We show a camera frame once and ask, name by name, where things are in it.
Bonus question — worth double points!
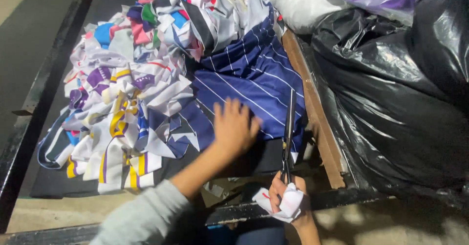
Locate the person's left hand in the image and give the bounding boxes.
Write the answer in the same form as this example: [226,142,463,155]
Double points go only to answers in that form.
[212,98,262,157]

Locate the white sack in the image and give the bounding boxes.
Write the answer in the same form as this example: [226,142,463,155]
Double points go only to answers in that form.
[266,0,354,35]

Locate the person's right hand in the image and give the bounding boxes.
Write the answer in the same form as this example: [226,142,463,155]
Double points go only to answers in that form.
[268,172,309,224]

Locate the heap of colourful fabric scraps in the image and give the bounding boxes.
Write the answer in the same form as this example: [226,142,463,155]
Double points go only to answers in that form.
[37,0,284,195]

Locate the black fabric sheet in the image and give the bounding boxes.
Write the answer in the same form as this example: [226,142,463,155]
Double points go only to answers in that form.
[30,135,312,199]

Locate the navy pinstriped fabric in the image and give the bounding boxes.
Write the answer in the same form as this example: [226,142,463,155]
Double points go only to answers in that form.
[167,3,305,165]

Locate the black plastic bag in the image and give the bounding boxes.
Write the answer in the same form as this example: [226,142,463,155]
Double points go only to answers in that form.
[298,0,469,210]

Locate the black fabric scissors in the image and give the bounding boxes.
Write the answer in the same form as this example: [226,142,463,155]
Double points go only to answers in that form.
[280,88,297,185]

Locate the brown wooden board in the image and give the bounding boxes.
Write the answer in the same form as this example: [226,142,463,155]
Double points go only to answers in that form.
[281,29,346,190]

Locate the white fabric scrap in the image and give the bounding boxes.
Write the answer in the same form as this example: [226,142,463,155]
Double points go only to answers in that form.
[252,183,305,224]

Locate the black metal table frame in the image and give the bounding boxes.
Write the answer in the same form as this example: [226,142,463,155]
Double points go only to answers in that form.
[0,0,394,245]

